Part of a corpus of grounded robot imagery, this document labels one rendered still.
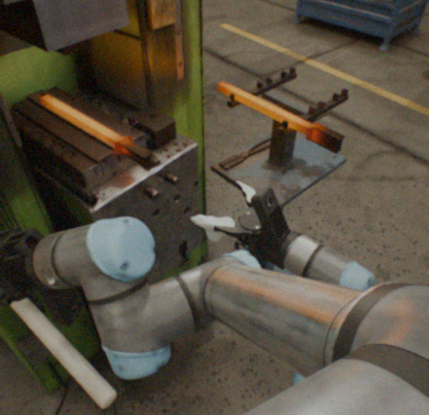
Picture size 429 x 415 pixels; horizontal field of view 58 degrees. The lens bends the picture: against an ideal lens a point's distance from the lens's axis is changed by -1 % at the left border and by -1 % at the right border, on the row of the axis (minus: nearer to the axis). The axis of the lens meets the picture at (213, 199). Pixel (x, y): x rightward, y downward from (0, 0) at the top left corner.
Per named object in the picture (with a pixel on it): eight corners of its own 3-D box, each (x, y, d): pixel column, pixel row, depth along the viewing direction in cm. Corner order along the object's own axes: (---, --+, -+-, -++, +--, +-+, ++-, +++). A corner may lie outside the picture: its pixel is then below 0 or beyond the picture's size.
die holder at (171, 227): (202, 243, 144) (198, 142, 113) (121, 312, 123) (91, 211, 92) (106, 179, 170) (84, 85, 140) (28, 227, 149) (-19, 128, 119)
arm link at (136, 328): (205, 352, 48) (178, 270, 47) (117, 394, 44) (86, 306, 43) (187, 333, 56) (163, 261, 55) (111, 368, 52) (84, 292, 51)
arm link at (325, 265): (350, 322, 69) (363, 295, 63) (297, 288, 74) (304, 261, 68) (369, 293, 73) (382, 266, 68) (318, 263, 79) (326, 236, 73)
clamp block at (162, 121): (178, 137, 115) (177, 118, 111) (157, 151, 110) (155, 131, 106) (150, 123, 121) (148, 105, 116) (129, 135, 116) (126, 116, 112)
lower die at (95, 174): (147, 156, 108) (144, 130, 102) (88, 193, 97) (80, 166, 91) (62, 107, 128) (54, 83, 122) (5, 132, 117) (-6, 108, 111)
